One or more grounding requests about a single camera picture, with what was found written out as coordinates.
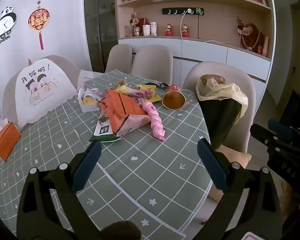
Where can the yellow potato chips bag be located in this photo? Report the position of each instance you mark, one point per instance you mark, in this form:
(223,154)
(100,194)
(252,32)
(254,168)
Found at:
(140,94)

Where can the red doll figurine right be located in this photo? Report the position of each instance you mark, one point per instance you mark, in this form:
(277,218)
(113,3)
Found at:
(184,31)

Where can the green checkered tablecloth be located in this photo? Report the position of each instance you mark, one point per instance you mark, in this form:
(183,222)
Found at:
(158,185)

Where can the red gold paper cup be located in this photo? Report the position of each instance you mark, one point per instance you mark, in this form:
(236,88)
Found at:
(173,99)

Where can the beige chair far left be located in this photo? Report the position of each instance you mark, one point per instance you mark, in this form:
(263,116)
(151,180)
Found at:
(120,58)

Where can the white cup pair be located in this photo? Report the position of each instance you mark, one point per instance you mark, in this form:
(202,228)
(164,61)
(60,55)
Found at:
(150,29)

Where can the orange tissue box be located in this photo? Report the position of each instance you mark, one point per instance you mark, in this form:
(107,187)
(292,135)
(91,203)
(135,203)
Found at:
(9,136)

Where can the large red doll decoration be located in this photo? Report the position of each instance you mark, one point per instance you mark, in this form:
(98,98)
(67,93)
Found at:
(250,37)

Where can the beige chair middle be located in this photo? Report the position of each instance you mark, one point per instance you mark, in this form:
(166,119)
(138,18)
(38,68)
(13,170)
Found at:
(154,62)

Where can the red chinese knot ornament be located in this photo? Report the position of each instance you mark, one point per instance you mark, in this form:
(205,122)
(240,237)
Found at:
(38,20)

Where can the orange snack bag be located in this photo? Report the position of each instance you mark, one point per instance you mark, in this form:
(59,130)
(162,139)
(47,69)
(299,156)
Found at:
(124,114)

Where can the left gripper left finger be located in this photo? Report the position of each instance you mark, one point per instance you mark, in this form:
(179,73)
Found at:
(88,162)

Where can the pink caterpillar toy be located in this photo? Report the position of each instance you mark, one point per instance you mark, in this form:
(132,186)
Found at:
(155,120)

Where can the beige chair near bin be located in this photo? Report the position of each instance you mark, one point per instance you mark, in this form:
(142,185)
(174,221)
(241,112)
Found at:
(239,135)

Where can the red doll figurine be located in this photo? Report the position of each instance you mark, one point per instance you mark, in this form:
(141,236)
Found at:
(168,30)
(184,31)

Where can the beige chair behind cover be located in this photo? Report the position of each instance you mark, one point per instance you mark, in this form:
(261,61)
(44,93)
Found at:
(8,100)

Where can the green white milk carton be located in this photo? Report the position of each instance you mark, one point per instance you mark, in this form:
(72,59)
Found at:
(103,131)

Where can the panda wall clock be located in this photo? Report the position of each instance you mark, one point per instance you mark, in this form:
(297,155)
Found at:
(7,22)

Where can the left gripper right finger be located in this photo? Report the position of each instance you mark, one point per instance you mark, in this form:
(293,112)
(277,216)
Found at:
(211,163)

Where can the black power strip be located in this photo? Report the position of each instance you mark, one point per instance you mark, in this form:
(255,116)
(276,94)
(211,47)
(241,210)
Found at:
(183,11)

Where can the white yellow paper box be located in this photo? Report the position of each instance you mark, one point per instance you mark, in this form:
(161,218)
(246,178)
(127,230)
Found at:
(89,99)

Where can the red doll figurine left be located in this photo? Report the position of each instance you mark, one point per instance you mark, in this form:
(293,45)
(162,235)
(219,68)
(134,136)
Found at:
(168,30)

